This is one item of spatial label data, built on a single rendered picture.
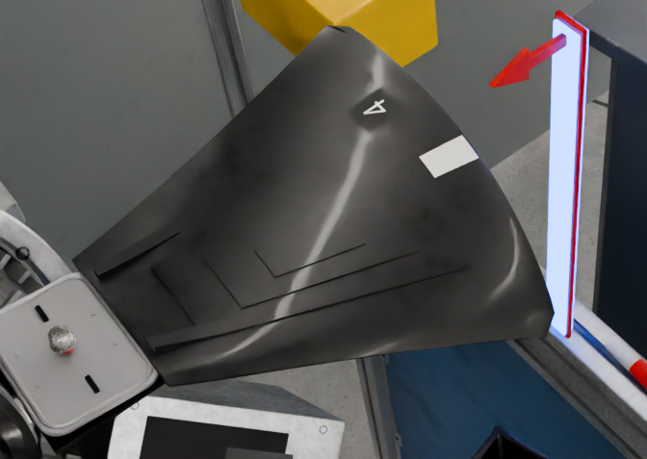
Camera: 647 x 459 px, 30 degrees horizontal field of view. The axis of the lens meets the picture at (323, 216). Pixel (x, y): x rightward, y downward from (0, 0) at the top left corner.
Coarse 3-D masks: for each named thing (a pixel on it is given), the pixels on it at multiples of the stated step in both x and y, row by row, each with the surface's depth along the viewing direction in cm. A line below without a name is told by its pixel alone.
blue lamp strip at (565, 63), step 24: (576, 48) 72; (552, 72) 76; (576, 72) 73; (552, 96) 77; (576, 96) 75; (552, 120) 79; (576, 120) 77; (552, 144) 81; (552, 168) 83; (552, 192) 84; (552, 216) 86; (552, 240) 88; (552, 264) 91; (552, 288) 93
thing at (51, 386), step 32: (64, 288) 65; (0, 320) 63; (32, 320) 63; (64, 320) 63; (96, 320) 63; (0, 352) 62; (32, 352) 62; (96, 352) 62; (128, 352) 62; (32, 384) 61; (64, 384) 61; (96, 384) 60; (128, 384) 60; (32, 416) 59; (64, 416) 59; (96, 416) 59
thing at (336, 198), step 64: (320, 64) 72; (384, 64) 73; (256, 128) 70; (320, 128) 70; (384, 128) 70; (448, 128) 71; (192, 192) 68; (256, 192) 68; (320, 192) 68; (384, 192) 68; (448, 192) 69; (128, 256) 65; (192, 256) 65; (256, 256) 65; (320, 256) 65; (384, 256) 66; (448, 256) 67; (512, 256) 68; (128, 320) 62; (192, 320) 62; (256, 320) 63; (320, 320) 63; (384, 320) 64; (448, 320) 65; (512, 320) 66
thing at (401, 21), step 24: (240, 0) 107; (264, 0) 102; (288, 0) 97; (312, 0) 94; (336, 0) 94; (360, 0) 93; (384, 0) 94; (408, 0) 96; (432, 0) 98; (264, 24) 105; (288, 24) 100; (312, 24) 96; (336, 24) 92; (360, 24) 94; (384, 24) 96; (408, 24) 98; (432, 24) 99; (288, 48) 103; (384, 48) 98; (408, 48) 99; (432, 48) 102
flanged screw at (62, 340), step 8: (56, 328) 61; (64, 328) 61; (48, 336) 61; (56, 336) 61; (64, 336) 61; (72, 336) 61; (56, 344) 61; (64, 344) 61; (72, 344) 61; (64, 352) 62
